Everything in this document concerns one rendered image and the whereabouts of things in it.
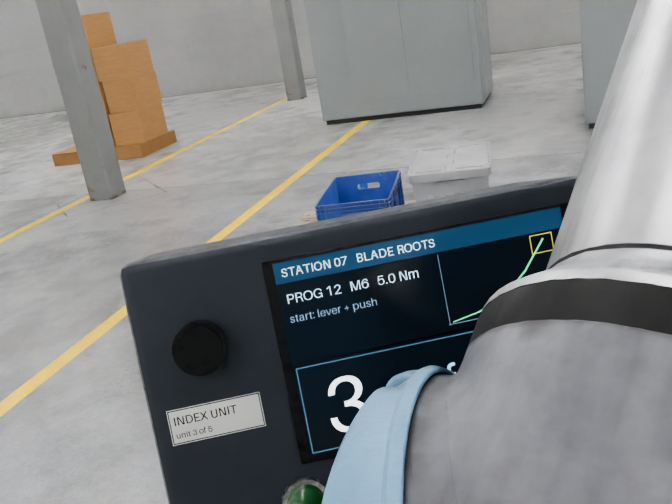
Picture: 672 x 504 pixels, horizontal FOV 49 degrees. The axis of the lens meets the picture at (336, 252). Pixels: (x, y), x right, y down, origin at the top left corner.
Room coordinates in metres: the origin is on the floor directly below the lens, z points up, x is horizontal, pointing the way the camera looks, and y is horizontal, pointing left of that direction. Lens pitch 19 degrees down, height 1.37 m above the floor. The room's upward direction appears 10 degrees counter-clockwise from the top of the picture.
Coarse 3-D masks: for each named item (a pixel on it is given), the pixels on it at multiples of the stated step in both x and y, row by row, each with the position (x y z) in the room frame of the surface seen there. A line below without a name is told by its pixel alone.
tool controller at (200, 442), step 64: (512, 192) 0.39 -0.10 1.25; (192, 256) 0.37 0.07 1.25; (256, 256) 0.37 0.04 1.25; (320, 256) 0.37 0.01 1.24; (384, 256) 0.37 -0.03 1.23; (448, 256) 0.38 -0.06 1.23; (512, 256) 0.38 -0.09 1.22; (192, 320) 0.36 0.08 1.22; (256, 320) 0.36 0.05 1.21; (320, 320) 0.36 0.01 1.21; (384, 320) 0.36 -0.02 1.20; (448, 320) 0.37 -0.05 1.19; (192, 384) 0.35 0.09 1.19; (256, 384) 0.35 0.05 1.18; (192, 448) 0.34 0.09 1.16; (256, 448) 0.35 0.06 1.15
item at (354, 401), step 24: (336, 360) 0.36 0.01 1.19; (360, 360) 0.36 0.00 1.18; (384, 360) 0.36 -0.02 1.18; (312, 384) 0.35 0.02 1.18; (336, 384) 0.35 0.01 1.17; (360, 384) 0.36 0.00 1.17; (384, 384) 0.36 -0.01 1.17; (312, 408) 0.35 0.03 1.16; (336, 408) 0.35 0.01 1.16; (312, 432) 0.35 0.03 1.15; (336, 432) 0.35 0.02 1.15
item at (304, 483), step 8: (296, 480) 0.34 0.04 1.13; (304, 480) 0.34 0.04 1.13; (312, 480) 0.34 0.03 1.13; (288, 488) 0.34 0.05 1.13; (296, 488) 0.34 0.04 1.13; (304, 488) 0.33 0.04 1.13; (312, 488) 0.34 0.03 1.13; (320, 488) 0.34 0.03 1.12; (288, 496) 0.34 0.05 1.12; (296, 496) 0.33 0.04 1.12; (304, 496) 0.33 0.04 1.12; (312, 496) 0.33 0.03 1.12; (320, 496) 0.33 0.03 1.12
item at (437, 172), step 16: (464, 144) 4.08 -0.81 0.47; (480, 144) 4.02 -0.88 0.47; (416, 160) 3.88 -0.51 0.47; (432, 160) 3.83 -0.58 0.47; (448, 160) 3.77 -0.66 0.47; (464, 160) 3.71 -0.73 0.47; (480, 160) 3.66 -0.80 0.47; (416, 176) 3.57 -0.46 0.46; (432, 176) 3.55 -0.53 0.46; (448, 176) 3.53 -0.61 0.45; (464, 176) 3.52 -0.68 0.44; (480, 176) 3.50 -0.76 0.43; (416, 192) 3.59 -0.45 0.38; (432, 192) 3.57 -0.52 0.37; (448, 192) 3.55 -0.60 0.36; (464, 192) 3.54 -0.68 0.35
